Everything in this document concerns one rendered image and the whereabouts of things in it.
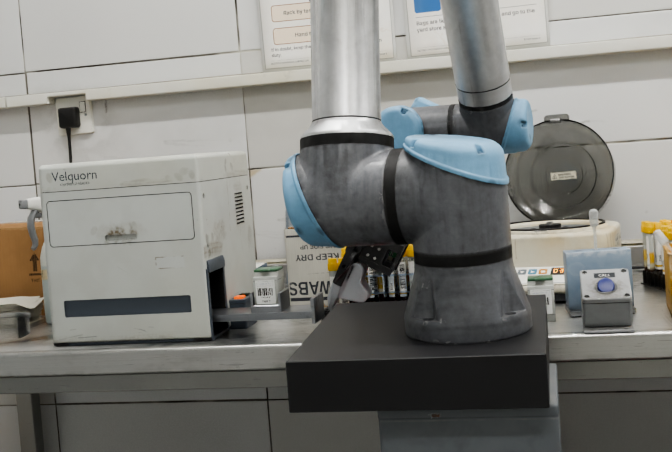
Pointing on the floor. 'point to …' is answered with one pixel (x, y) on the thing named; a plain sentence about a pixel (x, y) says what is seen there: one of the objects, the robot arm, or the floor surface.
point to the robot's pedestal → (475, 428)
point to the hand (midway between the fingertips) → (329, 300)
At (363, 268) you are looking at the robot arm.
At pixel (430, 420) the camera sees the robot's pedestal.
